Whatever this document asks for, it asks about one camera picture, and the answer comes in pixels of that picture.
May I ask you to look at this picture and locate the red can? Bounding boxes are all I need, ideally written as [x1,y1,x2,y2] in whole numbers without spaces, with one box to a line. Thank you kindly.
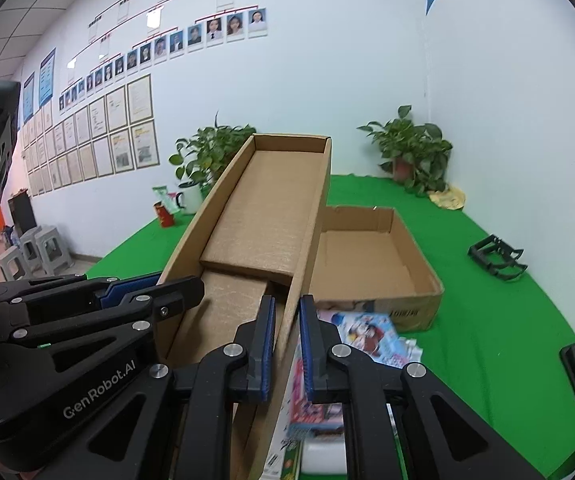
[154,201,176,229]

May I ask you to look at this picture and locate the black plastic rack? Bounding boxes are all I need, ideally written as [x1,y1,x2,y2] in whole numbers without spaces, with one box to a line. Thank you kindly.
[468,233,527,281]

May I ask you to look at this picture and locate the white enamel mug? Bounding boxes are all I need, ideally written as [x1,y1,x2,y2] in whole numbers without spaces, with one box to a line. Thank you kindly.
[174,182,204,215]

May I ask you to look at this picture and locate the white printed packet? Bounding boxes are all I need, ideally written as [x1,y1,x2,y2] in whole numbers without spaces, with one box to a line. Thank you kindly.
[391,335,424,367]

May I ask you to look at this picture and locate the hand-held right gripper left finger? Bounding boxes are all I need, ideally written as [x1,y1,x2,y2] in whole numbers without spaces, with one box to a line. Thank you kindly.
[32,295,276,480]

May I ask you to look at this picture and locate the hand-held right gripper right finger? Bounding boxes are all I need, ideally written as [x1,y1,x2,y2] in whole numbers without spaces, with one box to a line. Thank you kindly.
[300,294,544,480]

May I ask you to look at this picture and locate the yellow cloth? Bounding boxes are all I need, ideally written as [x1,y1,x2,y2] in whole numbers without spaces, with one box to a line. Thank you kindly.
[428,185,467,211]

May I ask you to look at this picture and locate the bushy potted plant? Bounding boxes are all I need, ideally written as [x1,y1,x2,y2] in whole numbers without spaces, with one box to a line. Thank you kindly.
[168,112,258,197]

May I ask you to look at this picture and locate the row of portrait photos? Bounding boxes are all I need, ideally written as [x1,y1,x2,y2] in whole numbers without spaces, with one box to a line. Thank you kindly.
[58,7,270,114]

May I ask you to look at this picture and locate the blue notice board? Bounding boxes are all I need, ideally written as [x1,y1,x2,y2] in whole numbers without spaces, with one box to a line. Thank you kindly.
[22,72,36,125]
[39,48,57,107]

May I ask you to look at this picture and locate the green and white book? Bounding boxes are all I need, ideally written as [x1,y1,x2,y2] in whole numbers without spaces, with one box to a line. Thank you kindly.
[262,435,303,480]

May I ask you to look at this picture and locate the pink illustrated book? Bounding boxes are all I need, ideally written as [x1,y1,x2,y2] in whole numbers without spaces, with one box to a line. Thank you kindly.
[284,345,347,436]

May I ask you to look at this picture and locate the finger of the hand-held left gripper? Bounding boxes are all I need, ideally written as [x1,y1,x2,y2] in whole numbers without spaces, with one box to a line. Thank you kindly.
[8,275,206,377]
[0,272,164,312]

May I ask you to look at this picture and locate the green snack packet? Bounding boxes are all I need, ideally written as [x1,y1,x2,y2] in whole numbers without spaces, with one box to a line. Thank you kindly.
[151,185,183,216]

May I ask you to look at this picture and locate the blue illustrated comic book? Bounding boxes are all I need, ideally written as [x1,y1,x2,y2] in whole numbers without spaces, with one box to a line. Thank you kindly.
[317,310,399,367]

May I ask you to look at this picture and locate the shallow cardboard box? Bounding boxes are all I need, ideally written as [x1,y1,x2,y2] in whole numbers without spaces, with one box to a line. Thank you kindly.
[310,205,445,333]

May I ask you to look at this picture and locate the black cabinet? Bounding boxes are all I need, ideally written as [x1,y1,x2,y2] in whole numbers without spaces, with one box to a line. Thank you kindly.
[7,193,38,234]

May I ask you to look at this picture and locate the group of framed certificates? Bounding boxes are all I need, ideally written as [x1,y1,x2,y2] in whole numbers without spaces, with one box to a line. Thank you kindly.
[20,73,161,199]

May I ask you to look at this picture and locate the long cardboard box with inserts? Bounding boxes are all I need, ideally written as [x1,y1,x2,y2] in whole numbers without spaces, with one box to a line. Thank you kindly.
[156,132,333,480]

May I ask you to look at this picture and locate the potted plant in red pot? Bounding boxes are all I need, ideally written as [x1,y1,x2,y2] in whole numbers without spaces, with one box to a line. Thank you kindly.
[357,105,454,197]

